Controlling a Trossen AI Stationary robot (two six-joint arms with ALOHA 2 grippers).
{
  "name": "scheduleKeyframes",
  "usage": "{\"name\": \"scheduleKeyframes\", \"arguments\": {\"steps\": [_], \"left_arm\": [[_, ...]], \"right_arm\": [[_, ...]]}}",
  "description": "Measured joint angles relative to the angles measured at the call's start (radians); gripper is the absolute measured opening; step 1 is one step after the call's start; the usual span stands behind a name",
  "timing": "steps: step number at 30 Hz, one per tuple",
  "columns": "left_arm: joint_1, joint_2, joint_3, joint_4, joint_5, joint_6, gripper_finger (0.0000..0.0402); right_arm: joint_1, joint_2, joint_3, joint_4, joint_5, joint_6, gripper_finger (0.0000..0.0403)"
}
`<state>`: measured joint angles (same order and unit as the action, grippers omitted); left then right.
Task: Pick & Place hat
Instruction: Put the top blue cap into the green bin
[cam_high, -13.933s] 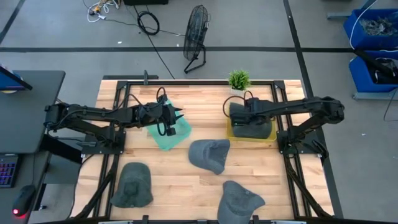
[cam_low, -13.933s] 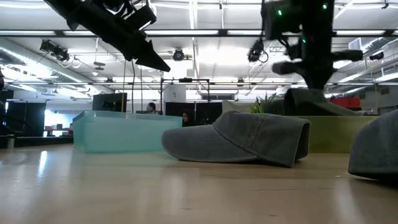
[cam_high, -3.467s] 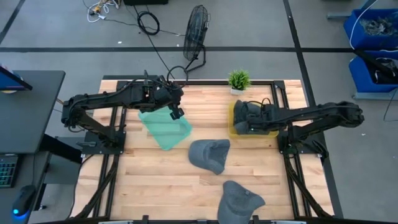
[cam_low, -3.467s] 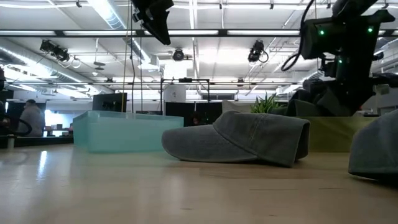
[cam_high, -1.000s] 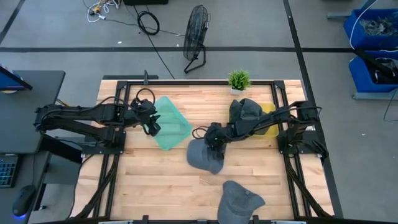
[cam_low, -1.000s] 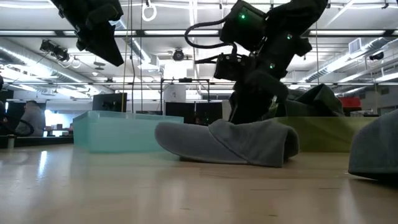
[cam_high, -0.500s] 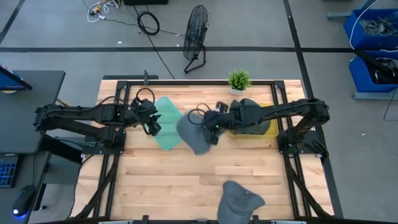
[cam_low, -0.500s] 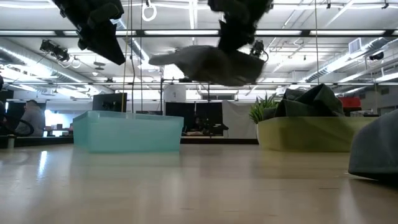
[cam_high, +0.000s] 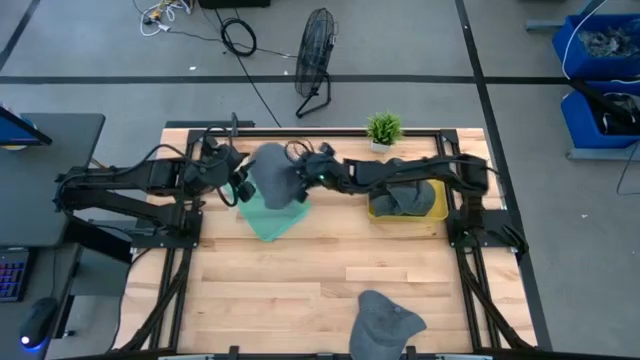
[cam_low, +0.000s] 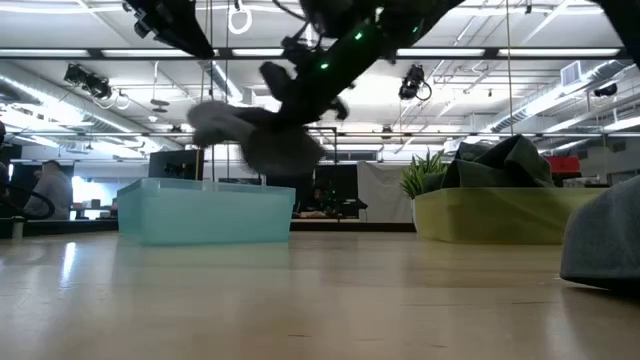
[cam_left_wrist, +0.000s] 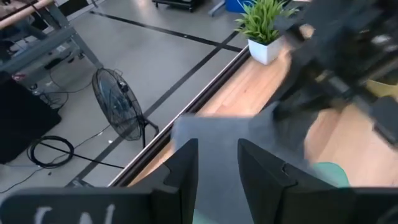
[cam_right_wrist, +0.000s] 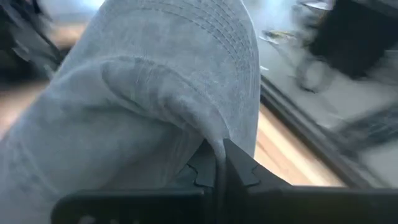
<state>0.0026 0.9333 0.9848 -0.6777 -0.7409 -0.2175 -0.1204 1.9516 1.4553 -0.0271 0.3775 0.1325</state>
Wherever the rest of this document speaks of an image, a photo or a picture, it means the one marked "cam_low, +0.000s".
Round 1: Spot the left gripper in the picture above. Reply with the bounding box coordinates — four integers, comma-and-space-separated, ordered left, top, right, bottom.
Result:
122, 0, 216, 60

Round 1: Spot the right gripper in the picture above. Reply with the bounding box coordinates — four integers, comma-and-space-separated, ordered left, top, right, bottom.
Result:
259, 61, 351, 126

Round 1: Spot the grey cap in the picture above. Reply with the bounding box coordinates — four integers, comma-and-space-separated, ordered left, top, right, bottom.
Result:
559, 174, 640, 292
186, 99, 327, 177

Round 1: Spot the dark green clothes pile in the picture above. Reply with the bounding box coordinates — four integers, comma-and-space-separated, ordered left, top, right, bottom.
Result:
469, 133, 555, 189

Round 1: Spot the black overhead light beam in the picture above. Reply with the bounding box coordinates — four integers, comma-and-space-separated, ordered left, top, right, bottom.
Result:
0, 47, 626, 61

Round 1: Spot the white cloth cover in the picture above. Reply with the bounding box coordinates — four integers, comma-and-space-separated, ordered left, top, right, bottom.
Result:
357, 160, 415, 224

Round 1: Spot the small green potted plant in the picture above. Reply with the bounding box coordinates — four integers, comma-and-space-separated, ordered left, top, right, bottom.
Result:
399, 149, 450, 200

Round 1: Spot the black computer monitor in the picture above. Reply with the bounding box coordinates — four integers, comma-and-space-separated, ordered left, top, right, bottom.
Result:
148, 148, 205, 181

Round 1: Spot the teal translucent plastic bin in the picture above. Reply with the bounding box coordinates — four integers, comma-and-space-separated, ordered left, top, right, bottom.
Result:
116, 177, 297, 246

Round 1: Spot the person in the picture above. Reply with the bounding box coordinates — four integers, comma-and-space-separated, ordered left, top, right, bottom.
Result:
22, 159, 74, 221

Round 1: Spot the yellow translucent plastic bin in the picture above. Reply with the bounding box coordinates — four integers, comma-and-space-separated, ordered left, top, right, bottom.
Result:
413, 187, 609, 245

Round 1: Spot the red box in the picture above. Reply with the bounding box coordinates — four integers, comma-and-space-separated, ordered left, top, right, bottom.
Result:
545, 155, 581, 175

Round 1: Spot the white hanging ring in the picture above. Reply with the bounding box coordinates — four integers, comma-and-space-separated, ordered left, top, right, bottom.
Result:
228, 0, 253, 35

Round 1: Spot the black ceiling camera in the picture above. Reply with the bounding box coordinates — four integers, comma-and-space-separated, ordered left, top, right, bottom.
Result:
63, 63, 114, 100
398, 63, 432, 101

